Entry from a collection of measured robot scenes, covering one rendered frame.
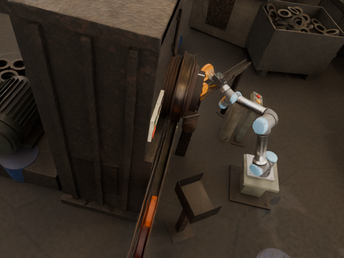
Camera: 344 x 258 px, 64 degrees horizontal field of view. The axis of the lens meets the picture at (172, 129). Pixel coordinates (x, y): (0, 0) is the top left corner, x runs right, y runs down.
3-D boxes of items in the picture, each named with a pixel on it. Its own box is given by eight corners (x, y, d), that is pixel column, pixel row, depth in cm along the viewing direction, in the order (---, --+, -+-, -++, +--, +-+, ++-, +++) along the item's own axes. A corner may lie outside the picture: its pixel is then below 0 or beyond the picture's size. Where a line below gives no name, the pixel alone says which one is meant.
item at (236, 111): (217, 141, 308) (233, 108, 268) (218, 132, 316) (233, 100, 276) (228, 143, 308) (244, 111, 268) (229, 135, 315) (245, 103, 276)
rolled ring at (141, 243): (149, 221, 157) (144, 220, 157) (141, 256, 147) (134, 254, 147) (147, 230, 172) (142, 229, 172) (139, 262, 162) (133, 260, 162)
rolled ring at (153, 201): (149, 227, 159) (144, 226, 159) (149, 227, 176) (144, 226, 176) (157, 195, 165) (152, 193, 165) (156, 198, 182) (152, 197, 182)
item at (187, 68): (166, 134, 188) (177, 81, 153) (178, 90, 219) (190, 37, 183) (175, 136, 188) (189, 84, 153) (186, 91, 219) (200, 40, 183)
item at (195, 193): (175, 251, 226) (194, 216, 171) (163, 220, 240) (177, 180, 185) (197, 241, 233) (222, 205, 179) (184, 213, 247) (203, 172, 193)
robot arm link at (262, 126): (270, 171, 236) (277, 115, 207) (259, 179, 228) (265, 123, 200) (258, 165, 244) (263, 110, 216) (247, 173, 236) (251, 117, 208)
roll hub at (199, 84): (185, 119, 187) (194, 88, 166) (191, 92, 206) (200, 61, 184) (193, 121, 187) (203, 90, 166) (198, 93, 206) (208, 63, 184)
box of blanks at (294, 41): (252, 76, 395) (275, 26, 336) (239, 43, 447) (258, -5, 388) (317, 82, 411) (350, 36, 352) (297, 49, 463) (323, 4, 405)
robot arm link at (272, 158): (275, 165, 245) (281, 156, 235) (266, 172, 238) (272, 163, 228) (264, 156, 250) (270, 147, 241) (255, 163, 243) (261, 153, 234)
